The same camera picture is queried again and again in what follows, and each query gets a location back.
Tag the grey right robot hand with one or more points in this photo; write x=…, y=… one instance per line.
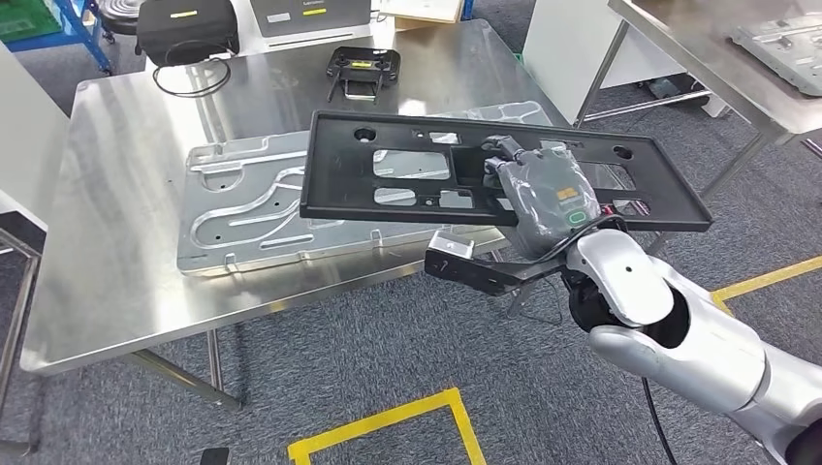
x=546, y=199

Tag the black plastic plate part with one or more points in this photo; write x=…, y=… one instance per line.
x=334, y=186

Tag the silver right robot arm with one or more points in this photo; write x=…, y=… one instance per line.
x=693, y=353

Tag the stainless steel workbench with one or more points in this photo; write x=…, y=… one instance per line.
x=115, y=224
x=693, y=58

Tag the tan cardboard board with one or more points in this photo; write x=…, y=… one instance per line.
x=424, y=11

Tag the black handheld device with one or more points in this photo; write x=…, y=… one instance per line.
x=363, y=64

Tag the stamped sheet metal panel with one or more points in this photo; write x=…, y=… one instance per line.
x=790, y=51
x=244, y=212

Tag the grey equipment case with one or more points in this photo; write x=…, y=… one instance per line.
x=308, y=16

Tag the black carry case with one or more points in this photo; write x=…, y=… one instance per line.
x=186, y=32

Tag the dark round stacked discs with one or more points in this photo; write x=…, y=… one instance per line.
x=119, y=13

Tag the green mat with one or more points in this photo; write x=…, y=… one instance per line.
x=25, y=19

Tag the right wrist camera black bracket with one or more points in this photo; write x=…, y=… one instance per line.
x=469, y=269

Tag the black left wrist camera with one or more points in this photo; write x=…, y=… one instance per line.
x=214, y=457

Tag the blue metal frame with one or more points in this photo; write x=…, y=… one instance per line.
x=80, y=25

